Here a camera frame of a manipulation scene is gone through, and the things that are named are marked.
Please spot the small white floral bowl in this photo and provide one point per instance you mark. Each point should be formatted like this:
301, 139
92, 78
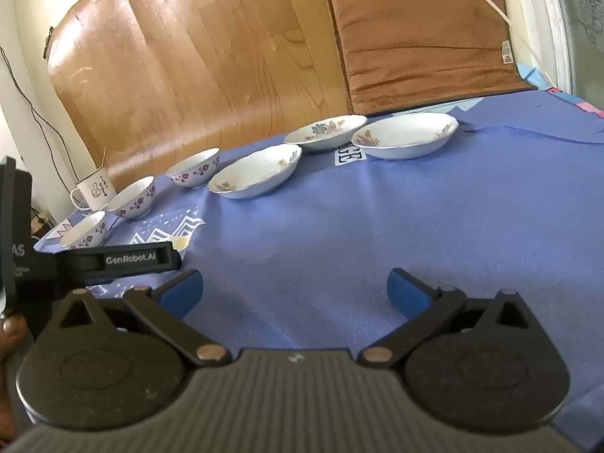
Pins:
134, 200
85, 231
193, 172

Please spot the blue printed blanket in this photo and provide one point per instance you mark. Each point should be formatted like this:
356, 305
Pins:
354, 226

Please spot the white plate brown floral print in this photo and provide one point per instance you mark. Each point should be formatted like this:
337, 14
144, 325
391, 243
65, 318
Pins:
257, 172

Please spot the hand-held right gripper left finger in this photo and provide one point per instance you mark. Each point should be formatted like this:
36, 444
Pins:
181, 292

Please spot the white window frame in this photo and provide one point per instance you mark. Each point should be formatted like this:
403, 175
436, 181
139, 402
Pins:
552, 19

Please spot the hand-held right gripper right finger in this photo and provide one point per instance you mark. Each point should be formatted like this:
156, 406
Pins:
406, 290

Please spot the person's left hand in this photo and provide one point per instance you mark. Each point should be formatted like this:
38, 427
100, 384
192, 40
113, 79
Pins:
12, 330

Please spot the white enamel mug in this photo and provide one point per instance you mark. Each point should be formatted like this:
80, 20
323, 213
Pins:
96, 191

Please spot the white plate blue flower print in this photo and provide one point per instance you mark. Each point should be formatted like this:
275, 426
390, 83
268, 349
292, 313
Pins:
325, 132

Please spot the wood-pattern laminate sheet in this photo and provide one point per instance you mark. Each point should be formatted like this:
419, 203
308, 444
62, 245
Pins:
188, 66

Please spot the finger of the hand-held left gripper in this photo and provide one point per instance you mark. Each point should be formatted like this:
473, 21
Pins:
132, 260

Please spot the brown seat cushion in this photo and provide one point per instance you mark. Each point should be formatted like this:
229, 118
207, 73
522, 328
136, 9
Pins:
424, 37

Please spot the large white floral plate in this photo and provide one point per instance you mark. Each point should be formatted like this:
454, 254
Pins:
406, 134

